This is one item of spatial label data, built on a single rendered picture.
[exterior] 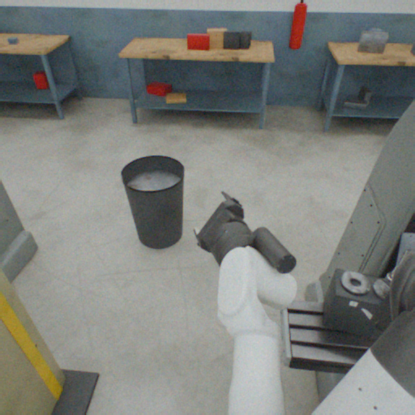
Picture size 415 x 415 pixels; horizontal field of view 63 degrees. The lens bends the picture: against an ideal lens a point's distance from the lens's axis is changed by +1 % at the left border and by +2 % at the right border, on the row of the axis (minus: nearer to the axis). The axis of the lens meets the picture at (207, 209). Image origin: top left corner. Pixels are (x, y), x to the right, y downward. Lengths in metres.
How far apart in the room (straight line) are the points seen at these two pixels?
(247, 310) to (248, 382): 0.09
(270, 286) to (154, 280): 2.09
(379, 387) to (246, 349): 0.19
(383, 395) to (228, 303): 0.23
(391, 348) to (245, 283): 0.21
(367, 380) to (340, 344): 0.96
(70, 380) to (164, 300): 0.74
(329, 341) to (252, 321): 0.85
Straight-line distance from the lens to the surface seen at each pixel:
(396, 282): 0.39
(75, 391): 2.27
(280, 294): 0.56
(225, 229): 0.62
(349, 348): 1.36
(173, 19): 5.06
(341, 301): 1.23
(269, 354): 0.50
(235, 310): 0.50
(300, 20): 4.87
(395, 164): 1.60
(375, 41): 4.70
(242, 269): 0.51
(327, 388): 2.11
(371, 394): 0.37
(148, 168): 2.79
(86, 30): 5.45
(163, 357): 2.27
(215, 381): 2.20
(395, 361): 0.36
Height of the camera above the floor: 2.02
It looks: 40 degrees down
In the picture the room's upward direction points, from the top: straight up
